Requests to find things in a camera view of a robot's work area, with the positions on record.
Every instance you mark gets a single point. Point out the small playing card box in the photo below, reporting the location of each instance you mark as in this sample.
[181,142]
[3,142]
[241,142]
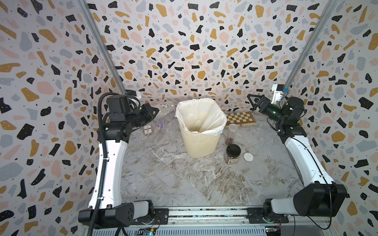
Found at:
[147,129]

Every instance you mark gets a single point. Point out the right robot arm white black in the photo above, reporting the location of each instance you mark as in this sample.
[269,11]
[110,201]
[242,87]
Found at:
[321,195]

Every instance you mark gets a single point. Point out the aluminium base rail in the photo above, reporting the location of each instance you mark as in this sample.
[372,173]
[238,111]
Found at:
[222,221]

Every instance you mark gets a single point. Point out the white round jar lid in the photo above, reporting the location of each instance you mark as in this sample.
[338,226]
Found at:
[248,157]

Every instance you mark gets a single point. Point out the aluminium corner post left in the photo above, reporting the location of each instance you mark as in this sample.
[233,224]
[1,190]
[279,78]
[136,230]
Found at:
[83,6]

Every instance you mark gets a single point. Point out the clear labelled plastic jar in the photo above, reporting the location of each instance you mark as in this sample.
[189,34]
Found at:
[165,108]

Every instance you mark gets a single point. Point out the aluminium corner post right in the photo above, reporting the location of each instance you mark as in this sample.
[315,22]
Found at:
[325,16]

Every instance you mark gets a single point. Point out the wooden folding chess board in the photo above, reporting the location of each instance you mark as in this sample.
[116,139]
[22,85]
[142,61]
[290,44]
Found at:
[240,119]

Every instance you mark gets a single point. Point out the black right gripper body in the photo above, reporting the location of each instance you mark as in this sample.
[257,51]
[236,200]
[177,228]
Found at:
[269,111]

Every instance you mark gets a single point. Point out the white plastic bin liner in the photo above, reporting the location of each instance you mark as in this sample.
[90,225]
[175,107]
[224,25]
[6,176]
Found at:
[201,116]

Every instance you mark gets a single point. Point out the small purple pink bottle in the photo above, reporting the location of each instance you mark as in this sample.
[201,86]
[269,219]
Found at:
[159,125]

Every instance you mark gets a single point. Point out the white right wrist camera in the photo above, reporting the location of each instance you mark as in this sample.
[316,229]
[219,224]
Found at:
[278,92]

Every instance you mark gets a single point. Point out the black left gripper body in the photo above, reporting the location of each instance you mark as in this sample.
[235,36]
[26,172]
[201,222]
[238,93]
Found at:
[142,116]

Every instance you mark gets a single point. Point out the cream ribbed trash bin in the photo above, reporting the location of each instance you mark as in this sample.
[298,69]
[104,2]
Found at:
[199,145]

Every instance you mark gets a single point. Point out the aluminium corner post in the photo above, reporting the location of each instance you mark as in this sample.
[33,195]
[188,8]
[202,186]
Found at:
[83,6]
[325,16]

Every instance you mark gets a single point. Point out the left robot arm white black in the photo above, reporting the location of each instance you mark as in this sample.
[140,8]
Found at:
[119,115]

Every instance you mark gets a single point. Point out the black lid brown jar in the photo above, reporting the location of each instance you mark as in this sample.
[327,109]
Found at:
[232,154]

